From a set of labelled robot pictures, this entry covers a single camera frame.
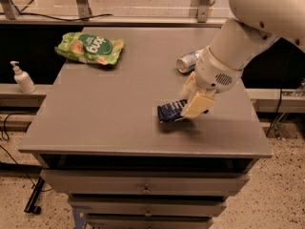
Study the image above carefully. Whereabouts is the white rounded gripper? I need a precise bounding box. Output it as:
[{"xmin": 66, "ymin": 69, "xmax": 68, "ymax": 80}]
[{"xmin": 180, "ymin": 47, "xmax": 243, "ymax": 118}]

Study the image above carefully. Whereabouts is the dark blue rxbar wrapper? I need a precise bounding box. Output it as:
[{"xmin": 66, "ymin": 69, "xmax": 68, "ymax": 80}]
[{"xmin": 156, "ymin": 99, "xmax": 210, "ymax": 124}]

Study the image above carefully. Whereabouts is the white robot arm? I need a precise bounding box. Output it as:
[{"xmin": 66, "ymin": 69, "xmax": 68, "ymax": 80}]
[{"xmin": 181, "ymin": 0, "xmax": 305, "ymax": 118}]

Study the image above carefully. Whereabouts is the green rice chip bag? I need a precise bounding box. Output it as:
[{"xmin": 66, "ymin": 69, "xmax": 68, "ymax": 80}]
[{"xmin": 54, "ymin": 32, "xmax": 125, "ymax": 65}]

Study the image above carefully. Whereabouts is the silver blue drink can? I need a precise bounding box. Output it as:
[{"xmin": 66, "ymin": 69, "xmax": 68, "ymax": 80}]
[{"xmin": 176, "ymin": 50, "xmax": 202, "ymax": 73}]

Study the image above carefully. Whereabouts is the grey drawer cabinet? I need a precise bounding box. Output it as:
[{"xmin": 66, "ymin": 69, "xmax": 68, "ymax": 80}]
[{"xmin": 17, "ymin": 27, "xmax": 274, "ymax": 229}]

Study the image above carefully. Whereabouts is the middle grey drawer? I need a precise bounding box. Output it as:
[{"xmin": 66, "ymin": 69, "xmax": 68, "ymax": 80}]
[{"xmin": 69, "ymin": 197, "xmax": 227, "ymax": 217}]

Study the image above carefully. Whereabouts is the grey drawer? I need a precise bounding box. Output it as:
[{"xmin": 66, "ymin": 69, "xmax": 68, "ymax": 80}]
[
  {"xmin": 86, "ymin": 216, "xmax": 213, "ymax": 229},
  {"xmin": 41, "ymin": 170, "xmax": 249, "ymax": 197},
  {"xmin": 69, "ymin": 197, "xmax": 227, "ymax": 217}
]

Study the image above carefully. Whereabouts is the top grey drawer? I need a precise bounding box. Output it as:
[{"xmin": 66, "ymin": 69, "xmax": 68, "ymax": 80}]
[{"xmin": 41, "ymin": 170, "xmax": 249, "ymax": 197}]

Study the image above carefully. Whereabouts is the bottom grey drawer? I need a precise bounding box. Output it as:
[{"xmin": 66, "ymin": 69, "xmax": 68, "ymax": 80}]
[{"xmin": 86, "ymin": 216, "xmax": 213, "ymax": 229}]

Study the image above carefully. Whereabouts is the white pump sanitizer bottle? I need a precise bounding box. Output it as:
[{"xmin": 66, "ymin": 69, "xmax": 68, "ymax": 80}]
[{"xmin": 10, "ymin": 61, "xmax": 36, "ymax": 94}]

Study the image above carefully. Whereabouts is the black cable on ledge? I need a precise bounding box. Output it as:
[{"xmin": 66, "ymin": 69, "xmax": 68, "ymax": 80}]
[{"xmin": 18, "ymin": 12, "xmax": 113, "ymax": 22}]

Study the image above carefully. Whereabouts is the black floor cable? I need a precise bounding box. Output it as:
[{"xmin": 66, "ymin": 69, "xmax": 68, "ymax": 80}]
[{"xmin": 0, "ymin": 112, "xmax": 37, "ymax": 189}]

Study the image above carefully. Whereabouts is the black metal floor bracket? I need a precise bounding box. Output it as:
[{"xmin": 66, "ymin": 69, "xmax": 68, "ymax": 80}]
[{"xmin": 24, "ymin": 177, "xmax": 45, "ymax": 215}]

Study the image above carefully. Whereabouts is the grey metal window rail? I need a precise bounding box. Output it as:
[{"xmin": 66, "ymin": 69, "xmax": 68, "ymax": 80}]
[{"xmin": 0, "ymin": 15, "xmax": 226, "ymax": 28}]

